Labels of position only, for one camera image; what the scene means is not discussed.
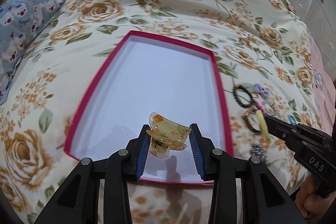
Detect yellow floral hair claw clip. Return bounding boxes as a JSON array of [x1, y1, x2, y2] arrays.
[[146, 112, 191, 159]]

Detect yellow hair tie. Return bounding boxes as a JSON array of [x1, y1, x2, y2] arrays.
[[256, 109, 271, 141]]

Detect rose gold watch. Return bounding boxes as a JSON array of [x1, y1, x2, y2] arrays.
[[241, 106, 262, 134]]

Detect black bead bracelet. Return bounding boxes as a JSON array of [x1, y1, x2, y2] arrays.
[[232, 84, 255, 109]]

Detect purple bow hair tie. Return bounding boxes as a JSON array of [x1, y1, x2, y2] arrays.
[[253, 83, 271, 100]]

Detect right hand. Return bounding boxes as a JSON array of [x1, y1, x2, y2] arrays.
[[294, 174, 335, 223]]

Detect red box with white interior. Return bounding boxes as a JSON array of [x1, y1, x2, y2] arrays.
[[63, 30, 234, 185]]

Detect pink printed sheet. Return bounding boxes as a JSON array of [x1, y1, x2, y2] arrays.
[[308, 34, 335, 136]]

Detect floral cream bedspread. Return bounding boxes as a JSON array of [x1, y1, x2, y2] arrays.
[[1, 0, 322, 223]]

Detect blue bear print pillow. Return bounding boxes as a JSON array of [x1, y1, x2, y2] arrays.
[[1, 0, 66, 103]]

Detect silver chain bracelet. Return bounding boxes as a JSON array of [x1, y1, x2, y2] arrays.
[[251, 143, 269, 167]]

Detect pink kitty keychain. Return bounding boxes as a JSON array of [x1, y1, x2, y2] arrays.
[[254, 100, 266, 114]]

